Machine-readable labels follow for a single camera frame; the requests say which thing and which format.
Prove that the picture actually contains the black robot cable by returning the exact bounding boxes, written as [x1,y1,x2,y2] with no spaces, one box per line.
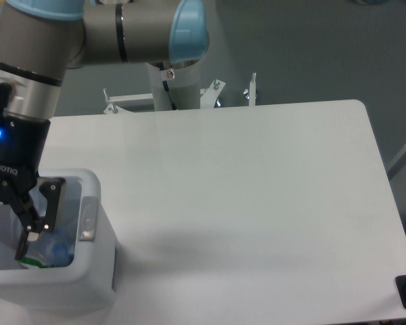
[157,62,178,111]

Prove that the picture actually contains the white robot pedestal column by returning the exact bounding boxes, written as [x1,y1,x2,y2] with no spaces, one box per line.
[145,60,201,111]

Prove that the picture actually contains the white pedestal base bracket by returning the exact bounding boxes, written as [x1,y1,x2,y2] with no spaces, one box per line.
[102,72,258,114]

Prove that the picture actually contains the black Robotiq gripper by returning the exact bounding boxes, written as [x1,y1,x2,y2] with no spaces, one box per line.
[0,114,66,261]

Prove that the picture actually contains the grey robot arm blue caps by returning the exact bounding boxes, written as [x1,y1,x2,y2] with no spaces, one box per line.
[0,1,208,260]

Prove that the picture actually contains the white plastic trash can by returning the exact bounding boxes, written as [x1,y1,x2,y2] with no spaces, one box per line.
[0,169,119,310]

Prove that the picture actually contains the clear water bottle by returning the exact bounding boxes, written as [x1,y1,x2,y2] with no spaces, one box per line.
[26,219,77,267]

